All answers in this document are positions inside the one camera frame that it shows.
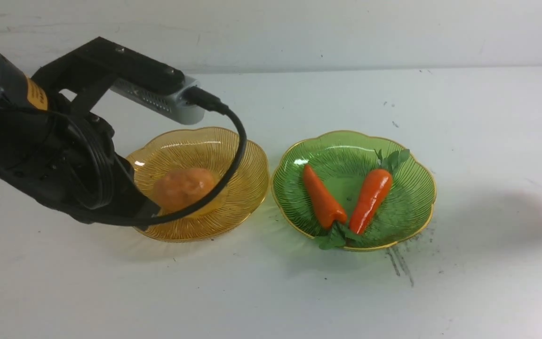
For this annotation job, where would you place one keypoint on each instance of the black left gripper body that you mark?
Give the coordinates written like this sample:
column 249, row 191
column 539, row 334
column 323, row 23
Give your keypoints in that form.
column 69, row 164

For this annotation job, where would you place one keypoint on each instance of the toy potato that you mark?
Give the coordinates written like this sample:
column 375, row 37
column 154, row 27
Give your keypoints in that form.
column 180, row 188

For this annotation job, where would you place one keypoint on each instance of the toy carrot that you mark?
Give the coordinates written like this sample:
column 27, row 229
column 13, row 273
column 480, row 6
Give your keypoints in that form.
column 329, row 213
column 375, row 189

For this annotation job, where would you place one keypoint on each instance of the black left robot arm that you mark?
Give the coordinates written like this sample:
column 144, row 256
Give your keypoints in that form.
column 71, row 85

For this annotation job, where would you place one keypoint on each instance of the amber ribbed plastic plate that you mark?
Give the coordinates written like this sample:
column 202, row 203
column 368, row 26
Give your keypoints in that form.
column 212, row 148

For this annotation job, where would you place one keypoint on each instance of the green ribbed plastic plate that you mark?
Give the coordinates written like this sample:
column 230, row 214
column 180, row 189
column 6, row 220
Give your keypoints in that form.
column 342, row 159

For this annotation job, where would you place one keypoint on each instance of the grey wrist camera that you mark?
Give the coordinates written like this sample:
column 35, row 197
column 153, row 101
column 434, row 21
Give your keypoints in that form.
column 173, row 106

